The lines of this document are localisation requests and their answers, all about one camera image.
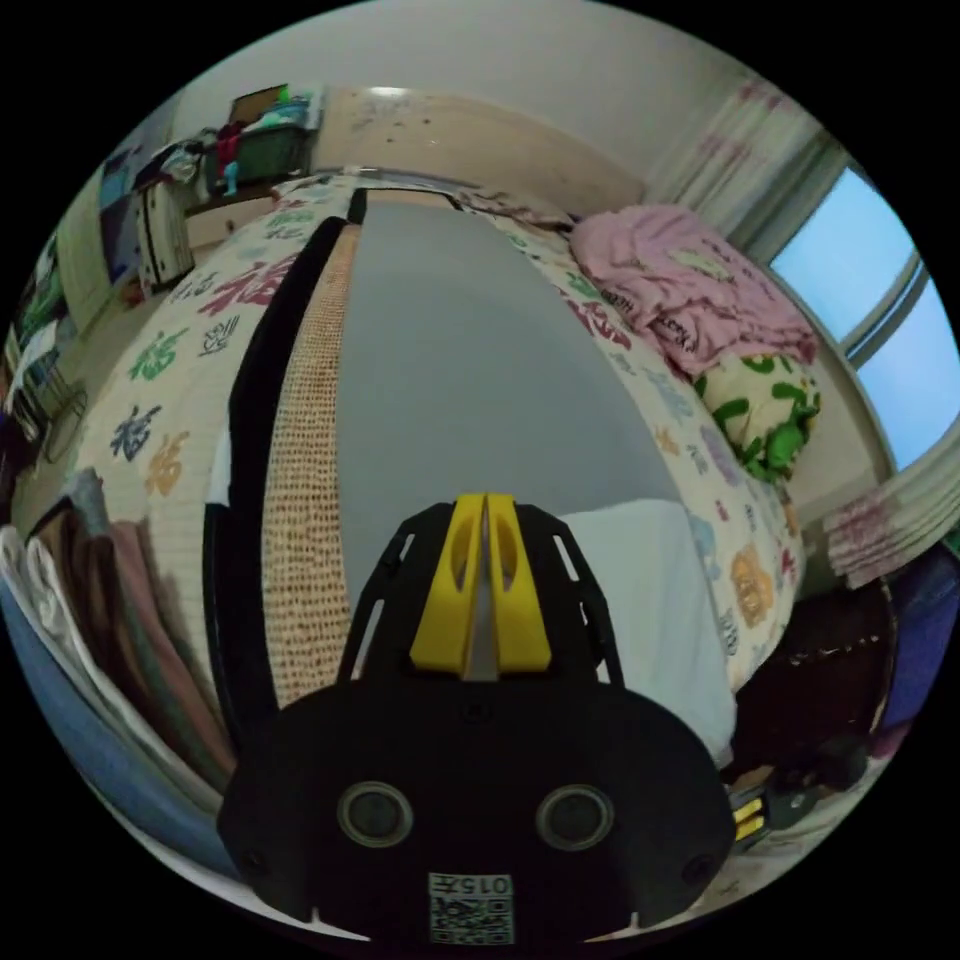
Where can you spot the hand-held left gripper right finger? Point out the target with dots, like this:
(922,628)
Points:
(521,615)

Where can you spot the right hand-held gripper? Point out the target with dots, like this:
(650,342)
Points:
(789,806)

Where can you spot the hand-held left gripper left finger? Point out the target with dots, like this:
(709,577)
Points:
(444,607)

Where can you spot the pile of clothes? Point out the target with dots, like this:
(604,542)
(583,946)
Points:
(135,600)

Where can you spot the pillow with green frog print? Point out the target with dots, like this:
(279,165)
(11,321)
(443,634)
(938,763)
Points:
(765,416)

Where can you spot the bed with printed quilt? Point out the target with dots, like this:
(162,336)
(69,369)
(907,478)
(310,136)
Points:
(172,390)

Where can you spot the pink crumpled blanket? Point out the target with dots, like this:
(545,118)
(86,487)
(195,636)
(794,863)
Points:
(675,285)

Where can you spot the window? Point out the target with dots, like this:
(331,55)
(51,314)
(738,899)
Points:
(877,315)

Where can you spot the white drawer cabinet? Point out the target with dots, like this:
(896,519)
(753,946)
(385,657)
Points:
(161,236)

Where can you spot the green basket with clothes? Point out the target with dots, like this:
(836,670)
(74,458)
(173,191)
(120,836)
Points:
(266,142)

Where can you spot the white curtain with pink print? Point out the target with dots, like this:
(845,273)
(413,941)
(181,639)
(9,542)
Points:
(750,150)

